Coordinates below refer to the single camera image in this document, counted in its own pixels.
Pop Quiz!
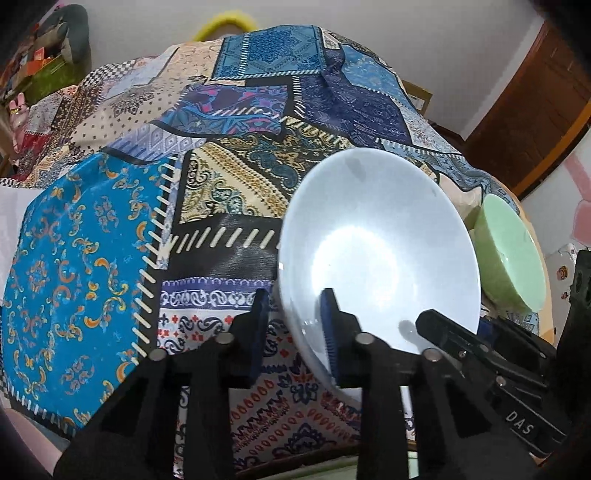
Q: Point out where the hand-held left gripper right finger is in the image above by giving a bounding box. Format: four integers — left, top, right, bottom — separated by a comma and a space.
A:
320, 288, 536, 480

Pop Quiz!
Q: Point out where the brown wooden door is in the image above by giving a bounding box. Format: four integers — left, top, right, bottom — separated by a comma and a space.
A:
464, 18, 591, 199

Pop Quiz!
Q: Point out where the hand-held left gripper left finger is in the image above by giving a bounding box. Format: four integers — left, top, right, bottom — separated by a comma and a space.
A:
53, 288, 271, 480

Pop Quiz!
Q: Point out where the white grey folded cloth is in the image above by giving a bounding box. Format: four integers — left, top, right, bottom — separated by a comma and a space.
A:
0, 187, 33, 296

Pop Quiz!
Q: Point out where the mint green bowl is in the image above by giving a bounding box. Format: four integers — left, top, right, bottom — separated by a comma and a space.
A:
473, 194, 548, 315

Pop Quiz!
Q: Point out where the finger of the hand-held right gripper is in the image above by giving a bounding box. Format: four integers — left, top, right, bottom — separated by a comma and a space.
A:
416, 308, 546, 394
477, 318, 558, 376

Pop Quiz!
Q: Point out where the yellow curved chair back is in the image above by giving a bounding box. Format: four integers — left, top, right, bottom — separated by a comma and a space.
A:
193, 13, 257, 42

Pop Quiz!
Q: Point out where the teal round cushion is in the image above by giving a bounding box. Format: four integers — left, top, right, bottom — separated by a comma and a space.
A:
41, 4, 89, 62

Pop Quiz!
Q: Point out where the light blue bowl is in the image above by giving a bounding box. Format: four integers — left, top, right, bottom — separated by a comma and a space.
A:
277, 148, 483, 409

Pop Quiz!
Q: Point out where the pile of colourful boxes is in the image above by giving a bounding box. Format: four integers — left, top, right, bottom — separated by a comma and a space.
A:
0, 28, 88, 103

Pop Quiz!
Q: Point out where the cartoon wall sticker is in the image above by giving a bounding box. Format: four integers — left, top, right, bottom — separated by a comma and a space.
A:
551, 244, 578, 305

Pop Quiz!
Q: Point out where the patchwork patterned tablecloth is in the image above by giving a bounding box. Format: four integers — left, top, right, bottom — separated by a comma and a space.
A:
0, 24, 546, 472

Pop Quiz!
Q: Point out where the pink bunny toy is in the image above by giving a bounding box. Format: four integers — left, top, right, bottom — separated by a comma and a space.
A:
7, 92, 34, 154

